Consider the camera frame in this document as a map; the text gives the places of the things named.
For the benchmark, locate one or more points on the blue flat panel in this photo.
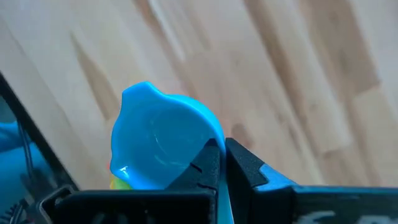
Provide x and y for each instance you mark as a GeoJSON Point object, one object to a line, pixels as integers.
{"type": "Point", "coordinates": [12, 161]}

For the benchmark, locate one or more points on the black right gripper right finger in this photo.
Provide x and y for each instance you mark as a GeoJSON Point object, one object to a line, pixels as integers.
{"type": "Point", "coordinates": [242, 174]}

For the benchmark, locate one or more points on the black table edge trim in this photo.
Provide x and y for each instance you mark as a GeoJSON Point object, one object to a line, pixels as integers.
{"type": "Point", "coordinates": [37, 133]}

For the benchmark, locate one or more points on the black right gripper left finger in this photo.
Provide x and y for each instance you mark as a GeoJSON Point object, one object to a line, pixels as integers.
{"type": "Point", "coordinates": [202, 174]}

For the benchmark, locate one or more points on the green measuring cup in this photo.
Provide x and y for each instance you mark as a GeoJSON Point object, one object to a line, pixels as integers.
{"type": "Point", "coordinates": [122, 185]}

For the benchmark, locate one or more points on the teal measuring cup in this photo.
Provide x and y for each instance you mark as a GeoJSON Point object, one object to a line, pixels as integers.
{"type": "Point", "coordinates": [155, 137]}

